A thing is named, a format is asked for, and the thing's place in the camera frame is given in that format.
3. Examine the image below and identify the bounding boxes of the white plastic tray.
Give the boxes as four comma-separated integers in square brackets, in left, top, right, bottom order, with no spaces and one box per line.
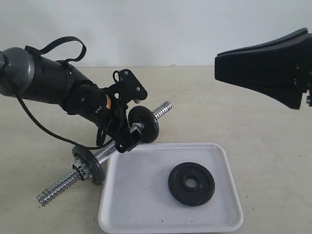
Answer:
[98,142,243,234]

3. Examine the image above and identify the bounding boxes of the black plate near bar end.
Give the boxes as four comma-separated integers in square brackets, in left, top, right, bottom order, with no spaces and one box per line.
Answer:
[72,146,105,186]

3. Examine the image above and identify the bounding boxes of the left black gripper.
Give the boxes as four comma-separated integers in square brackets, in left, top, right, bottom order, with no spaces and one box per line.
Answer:
[65,82,141,153]

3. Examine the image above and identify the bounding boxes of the black plate far bar end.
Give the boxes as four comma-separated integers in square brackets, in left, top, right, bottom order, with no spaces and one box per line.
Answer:
[128,105,159,143]

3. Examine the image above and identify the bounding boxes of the chrome spin lock collar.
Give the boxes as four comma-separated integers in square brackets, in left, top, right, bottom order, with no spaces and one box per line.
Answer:
[72,157,93,181]

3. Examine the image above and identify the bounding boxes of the chrome threaded dumbbell bar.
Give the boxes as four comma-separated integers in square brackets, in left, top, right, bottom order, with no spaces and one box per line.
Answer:
[36,101,172,207]

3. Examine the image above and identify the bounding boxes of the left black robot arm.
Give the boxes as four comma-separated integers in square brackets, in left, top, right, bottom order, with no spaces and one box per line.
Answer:
[0,47,147,153]

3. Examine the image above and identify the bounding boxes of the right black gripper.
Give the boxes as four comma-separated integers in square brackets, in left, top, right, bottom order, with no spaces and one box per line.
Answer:
[214,27,312,110]

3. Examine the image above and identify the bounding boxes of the black weight plate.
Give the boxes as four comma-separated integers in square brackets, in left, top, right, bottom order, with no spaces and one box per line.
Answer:
[168,162,215,207]

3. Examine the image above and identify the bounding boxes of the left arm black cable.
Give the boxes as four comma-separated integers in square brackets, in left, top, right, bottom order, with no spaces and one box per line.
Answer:
[4,36,115,150]

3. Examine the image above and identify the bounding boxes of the black plate bar end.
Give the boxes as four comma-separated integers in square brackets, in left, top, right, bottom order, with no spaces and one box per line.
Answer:
[128,105,159,143]
[72,146,105,186]

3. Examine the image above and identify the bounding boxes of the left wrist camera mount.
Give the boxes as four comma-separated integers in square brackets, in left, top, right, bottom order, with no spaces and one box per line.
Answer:
[102,69,148,105]

